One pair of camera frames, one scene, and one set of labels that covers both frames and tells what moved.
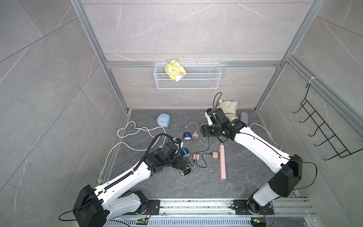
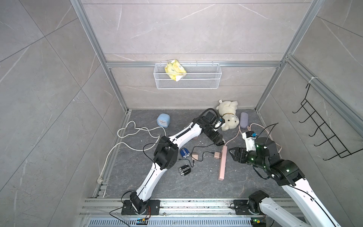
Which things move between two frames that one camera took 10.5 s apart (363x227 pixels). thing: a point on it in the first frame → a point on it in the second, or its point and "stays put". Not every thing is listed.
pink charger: (215, 155) stays put
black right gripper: (204, 132) → (241, 151)
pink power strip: (222, 162) stays put
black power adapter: (186, 171) stays put
